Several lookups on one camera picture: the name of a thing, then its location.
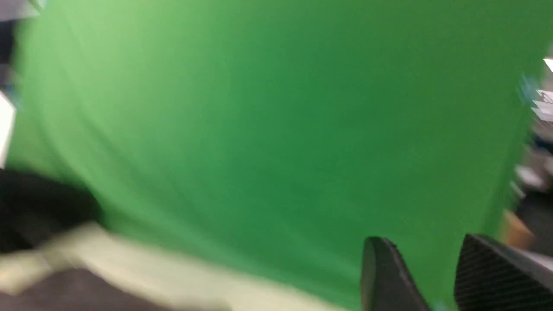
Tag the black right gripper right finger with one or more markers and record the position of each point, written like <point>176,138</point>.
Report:
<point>491,276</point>

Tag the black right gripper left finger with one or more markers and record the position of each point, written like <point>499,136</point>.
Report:
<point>386,283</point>

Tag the green backdrop cloth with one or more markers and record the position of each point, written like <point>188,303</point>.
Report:
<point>271,137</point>

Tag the pile of dark clothes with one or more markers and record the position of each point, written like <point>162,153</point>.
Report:
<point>34,209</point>

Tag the dark gray long-sleeve shirt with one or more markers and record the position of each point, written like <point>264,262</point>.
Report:
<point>75,290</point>

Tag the light green checkered tablecloth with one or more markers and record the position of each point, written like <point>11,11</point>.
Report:
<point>165,277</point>

